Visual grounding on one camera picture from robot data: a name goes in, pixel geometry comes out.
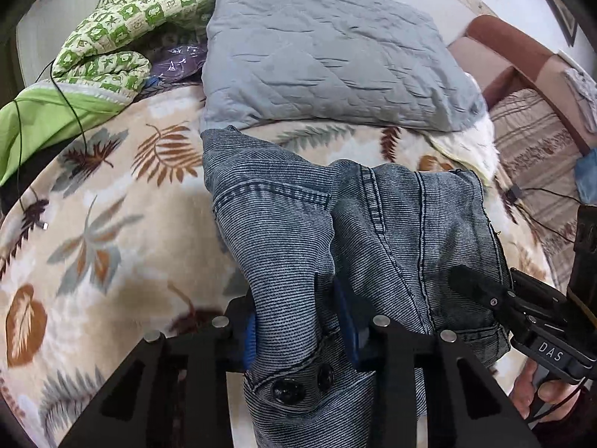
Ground grey denim pants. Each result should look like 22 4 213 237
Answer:
201 128 510 447

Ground person right hand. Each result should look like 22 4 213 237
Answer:
509 359 581 423

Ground black charger adapter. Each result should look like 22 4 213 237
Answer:
504 184 523 204

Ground leaf print bed blanket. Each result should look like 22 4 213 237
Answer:
0 83 557 448

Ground striped beige cushion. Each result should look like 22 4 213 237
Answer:
490 88 582 291

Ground white cream pillow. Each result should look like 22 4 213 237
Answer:
423 112 499 186

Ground pink red headboard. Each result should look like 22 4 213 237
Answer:
448 15 596 156

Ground green patterned quilt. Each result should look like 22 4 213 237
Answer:
1 0 216 181

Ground purple plastic bag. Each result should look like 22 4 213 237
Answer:
150 44 207 83

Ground grey quilted pillow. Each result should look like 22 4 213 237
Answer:
202 0 487 133

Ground framed wall picture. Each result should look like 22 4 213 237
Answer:
546 0 578 47

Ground black cable on quilt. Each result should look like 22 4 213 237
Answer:
12 57 90 232

